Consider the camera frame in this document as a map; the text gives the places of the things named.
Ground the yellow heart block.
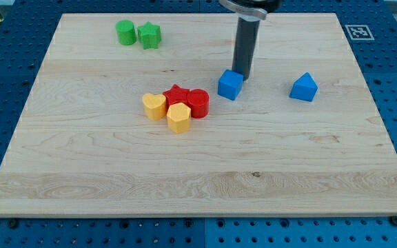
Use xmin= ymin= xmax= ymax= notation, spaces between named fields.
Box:
xmin=142 ymin=93 xmax=167 ymax=121

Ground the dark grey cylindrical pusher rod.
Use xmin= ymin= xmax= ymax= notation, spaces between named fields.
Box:
xmin=232 ymin=17 xmax=260 ymax=81

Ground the blue cube block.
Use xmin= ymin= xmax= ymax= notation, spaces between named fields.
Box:
xmin=217 ymin=70 xmax=243 ymax=101

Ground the red star block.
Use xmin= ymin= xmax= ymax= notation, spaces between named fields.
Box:
xmin=163 ymin=84 xmax=190 ymax=109

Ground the white fiducial marker tag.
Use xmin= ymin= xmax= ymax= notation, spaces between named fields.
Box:
xmin=345 ymin=24 xmax=374 ymax=41

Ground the green star block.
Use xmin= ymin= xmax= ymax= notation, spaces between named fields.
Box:
xmin=137 ymin=21 xmax=161 ymax=50

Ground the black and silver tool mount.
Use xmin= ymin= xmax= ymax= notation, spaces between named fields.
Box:
xmin=218 ymin=0 xmax=282 ymax=20

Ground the blue pentagon prism block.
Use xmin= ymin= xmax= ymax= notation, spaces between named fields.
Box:
xmin=289 ymin=72 xmax=318 ymax=102

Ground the green cylinder block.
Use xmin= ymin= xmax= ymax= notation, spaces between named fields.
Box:
xmin=115 ymin=19 xmax=136 ymax=45

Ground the yellow hexagon block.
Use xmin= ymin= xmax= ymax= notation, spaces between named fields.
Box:
xmin=167 ymin=103 xmax=191 ymax=134

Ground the red cylinder block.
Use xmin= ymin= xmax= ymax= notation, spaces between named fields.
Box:
xmin=187 ymin=89 xmax=210 ymax=118

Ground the light wooden board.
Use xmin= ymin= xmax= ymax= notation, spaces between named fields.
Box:
xmin=0 ymin=13 xmax=397 ymax=218

